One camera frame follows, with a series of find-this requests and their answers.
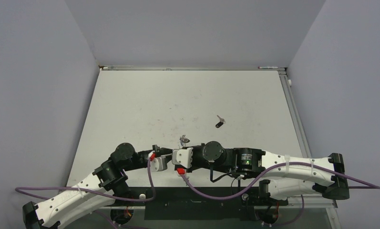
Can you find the black tagged key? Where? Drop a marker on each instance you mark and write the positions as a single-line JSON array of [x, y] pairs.
[[221, 122]]

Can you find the metal key ring plate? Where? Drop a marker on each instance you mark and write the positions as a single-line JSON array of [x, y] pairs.
[[183, 141]]

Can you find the red white marker pen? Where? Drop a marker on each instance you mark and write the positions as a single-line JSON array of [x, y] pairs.
[[268, 67]]

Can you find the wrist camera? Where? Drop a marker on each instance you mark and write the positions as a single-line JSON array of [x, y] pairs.
[[182, 159], [158, 163]]

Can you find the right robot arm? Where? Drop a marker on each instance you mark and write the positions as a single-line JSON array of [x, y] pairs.
[[278, 176]]

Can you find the aluminium frame rail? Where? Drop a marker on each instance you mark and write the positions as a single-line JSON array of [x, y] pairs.
[[297, 123]]

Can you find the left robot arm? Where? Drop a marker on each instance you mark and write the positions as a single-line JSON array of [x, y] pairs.
[[104, 185]]

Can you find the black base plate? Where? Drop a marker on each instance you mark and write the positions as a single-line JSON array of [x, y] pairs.
[[181, 203]]

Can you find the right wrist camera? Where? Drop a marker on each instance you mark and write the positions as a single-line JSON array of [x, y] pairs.
[[182, 159]]

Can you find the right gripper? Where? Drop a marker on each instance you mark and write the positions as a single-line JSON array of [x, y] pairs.
[[194, 166]]

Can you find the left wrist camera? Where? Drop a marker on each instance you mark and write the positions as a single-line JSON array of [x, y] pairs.
[[158, 163]]

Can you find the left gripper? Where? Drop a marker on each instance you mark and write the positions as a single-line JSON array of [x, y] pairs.
[[167, 152]]

